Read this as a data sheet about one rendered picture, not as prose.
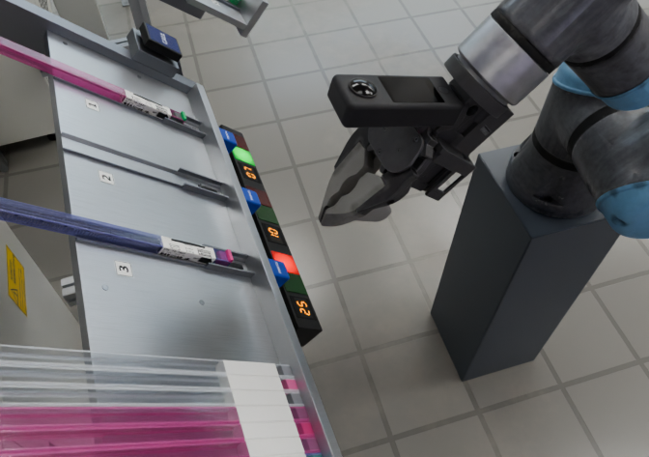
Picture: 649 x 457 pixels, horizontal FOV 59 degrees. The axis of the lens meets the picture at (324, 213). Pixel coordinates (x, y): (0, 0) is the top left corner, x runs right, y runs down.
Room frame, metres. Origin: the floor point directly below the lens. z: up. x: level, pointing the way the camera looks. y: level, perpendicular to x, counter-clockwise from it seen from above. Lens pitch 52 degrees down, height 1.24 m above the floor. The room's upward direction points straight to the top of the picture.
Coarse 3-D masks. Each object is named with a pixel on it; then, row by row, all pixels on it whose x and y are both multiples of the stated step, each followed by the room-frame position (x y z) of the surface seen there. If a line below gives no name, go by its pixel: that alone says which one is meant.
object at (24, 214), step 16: (0, 208) 0.27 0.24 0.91; (16, 208) 0.27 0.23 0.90; (32, 208) 0.28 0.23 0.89; (32, 224) 0.27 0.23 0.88; (48, 224) 0.27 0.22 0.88; (64, 224) 0.28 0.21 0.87; (80, 224) 0.28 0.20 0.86; (96, 224) 0.29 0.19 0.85; (112, 224) 0.30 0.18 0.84; (96, 240) 0.28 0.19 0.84; (112, 240) 0.29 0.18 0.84; (128, 240) 0.29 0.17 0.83; (144, 240) 0.30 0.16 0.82; (160, 240) 0.31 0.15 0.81; (224, 256) 0.32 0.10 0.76
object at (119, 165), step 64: (64, 128) 0.41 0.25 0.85; (128, 128) 0.47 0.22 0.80; (192, 128) 0.54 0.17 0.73; (64, 192) 0.33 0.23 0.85; (128, 192) 0.36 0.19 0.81; (192, 192) 0.41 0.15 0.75; (128, 256) 0.28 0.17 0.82; (128, 320) 0.22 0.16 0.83; (192, 320) 0.24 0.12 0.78; (256, 320) 0.27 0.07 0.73
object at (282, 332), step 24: (192, 96) 0.60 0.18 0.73; (216, 144) 0.50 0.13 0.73; (216, 168) 0.47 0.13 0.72; (240, 192) 0.43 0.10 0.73; (240, 216) 0.39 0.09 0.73; (240, 240) 0.37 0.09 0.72; (264, 264) 0.33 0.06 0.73; (264, 288) 0.30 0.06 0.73; (264, 312) 0.28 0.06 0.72; (288, 336) 0.25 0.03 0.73; (288, 360) 0.23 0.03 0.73; (312, 384) 0.20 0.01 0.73; (312, 408) 0.18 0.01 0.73; (336, 456) 0.14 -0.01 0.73
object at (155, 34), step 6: (150, 30) 0.63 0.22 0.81; (156, 30) 0.64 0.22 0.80; (150, 36) 0.62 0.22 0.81; (156, 36) 0.63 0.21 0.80; (162, 36) 0.64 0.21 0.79; (168, 36) 0.65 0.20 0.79; (162, 42) 0.62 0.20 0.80; (168, 42) 0.63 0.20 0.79; (174, 42) 0.64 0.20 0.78; (174, 48) 0.62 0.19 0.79
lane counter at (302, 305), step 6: (294, 300) 0.32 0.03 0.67; (300, 300) 0.33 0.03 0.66; (306, 300) 0.33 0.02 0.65; (294, 306) 0.32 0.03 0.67; (300, 306) 0.32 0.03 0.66; (306, 306) 0.32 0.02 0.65; (300, 312) 0.31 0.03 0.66; (306, 312) 0.31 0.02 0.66; (312, 312) 0.32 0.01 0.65; (306, 318) 0.31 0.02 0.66; (312, 318) 0.31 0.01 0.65
